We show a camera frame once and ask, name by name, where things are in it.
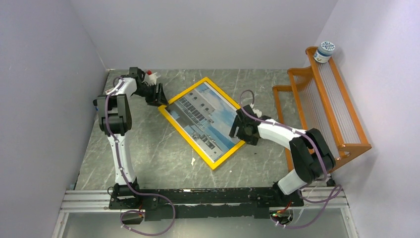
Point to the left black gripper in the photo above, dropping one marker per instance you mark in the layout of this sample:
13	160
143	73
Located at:
158	99

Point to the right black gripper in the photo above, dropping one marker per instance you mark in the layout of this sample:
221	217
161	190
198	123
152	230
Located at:
249	140

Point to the building and sky photo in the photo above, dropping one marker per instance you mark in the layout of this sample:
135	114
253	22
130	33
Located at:
204	115

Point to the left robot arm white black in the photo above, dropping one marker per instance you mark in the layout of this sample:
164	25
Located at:
115	121

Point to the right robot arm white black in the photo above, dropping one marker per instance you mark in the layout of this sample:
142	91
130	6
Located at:
312	158

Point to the small staples box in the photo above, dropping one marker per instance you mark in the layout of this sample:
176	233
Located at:
110	90

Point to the blue stapler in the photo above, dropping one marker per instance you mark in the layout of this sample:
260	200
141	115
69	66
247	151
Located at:
95	103

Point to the orange wooden rack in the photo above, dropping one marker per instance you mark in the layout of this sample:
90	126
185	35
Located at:
322	102

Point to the small blue white jar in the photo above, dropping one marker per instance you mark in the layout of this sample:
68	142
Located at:
324	52

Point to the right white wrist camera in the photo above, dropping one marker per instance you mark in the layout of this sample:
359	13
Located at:
257	112

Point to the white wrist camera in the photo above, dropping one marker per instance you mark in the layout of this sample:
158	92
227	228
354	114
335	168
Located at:
151	78
257	112

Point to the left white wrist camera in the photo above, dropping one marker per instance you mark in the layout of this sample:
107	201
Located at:
151	78

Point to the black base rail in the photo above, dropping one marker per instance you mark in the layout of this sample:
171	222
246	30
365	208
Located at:
256	202

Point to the aluminium extrusion frame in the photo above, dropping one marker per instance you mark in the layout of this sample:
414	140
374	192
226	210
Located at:
95	201

